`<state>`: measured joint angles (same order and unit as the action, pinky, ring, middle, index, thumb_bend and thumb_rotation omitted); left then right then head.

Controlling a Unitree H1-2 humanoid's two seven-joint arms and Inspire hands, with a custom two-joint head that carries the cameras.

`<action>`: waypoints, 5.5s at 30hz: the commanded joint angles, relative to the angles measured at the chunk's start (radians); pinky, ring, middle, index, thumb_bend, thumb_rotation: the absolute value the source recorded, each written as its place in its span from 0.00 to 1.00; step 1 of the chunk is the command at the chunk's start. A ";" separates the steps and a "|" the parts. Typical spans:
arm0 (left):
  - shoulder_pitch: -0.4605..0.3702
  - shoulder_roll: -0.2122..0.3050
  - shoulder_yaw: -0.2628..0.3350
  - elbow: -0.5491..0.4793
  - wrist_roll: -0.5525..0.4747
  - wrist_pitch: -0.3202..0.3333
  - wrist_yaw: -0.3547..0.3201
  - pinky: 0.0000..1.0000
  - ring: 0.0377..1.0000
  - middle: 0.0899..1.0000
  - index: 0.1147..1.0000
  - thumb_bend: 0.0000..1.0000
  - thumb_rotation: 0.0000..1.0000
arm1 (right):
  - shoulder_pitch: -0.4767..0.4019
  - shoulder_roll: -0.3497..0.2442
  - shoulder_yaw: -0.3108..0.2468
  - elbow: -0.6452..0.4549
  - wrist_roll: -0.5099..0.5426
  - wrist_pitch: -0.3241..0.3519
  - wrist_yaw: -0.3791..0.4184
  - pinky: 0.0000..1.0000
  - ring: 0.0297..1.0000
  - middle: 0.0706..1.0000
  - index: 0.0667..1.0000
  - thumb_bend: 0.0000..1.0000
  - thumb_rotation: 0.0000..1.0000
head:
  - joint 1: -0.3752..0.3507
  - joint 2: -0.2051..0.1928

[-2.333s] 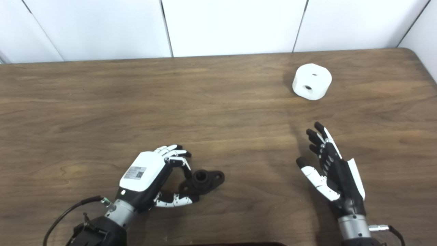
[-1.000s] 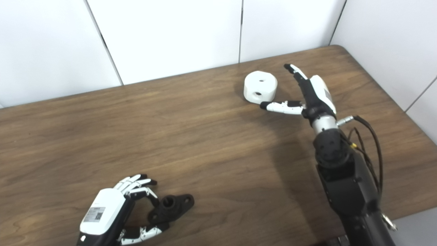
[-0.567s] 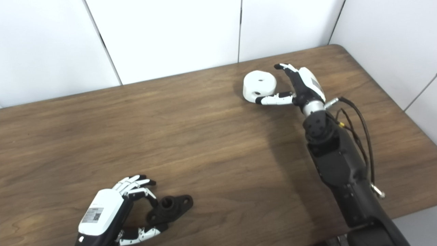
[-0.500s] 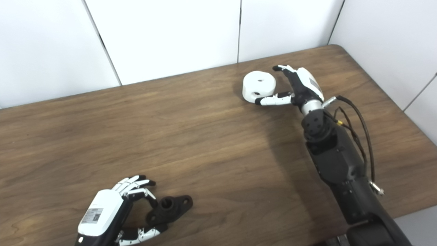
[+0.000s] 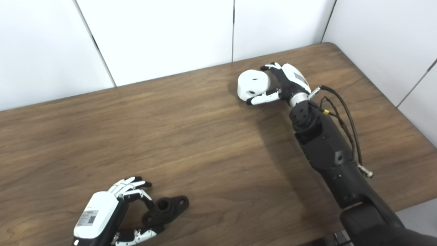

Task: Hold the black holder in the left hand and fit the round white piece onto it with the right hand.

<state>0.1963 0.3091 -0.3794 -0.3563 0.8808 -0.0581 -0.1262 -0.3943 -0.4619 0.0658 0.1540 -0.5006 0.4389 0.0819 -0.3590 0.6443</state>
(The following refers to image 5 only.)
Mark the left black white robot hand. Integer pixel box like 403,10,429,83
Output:
72,176,164,246

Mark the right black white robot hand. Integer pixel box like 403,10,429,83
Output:
246,62,312,106

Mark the round white plastic piece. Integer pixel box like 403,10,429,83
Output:
238,70,272,102

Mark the black plastic holder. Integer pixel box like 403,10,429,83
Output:
142,195,189,228

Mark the right thin wire yellow connector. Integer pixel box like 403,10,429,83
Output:
318,96,357,151

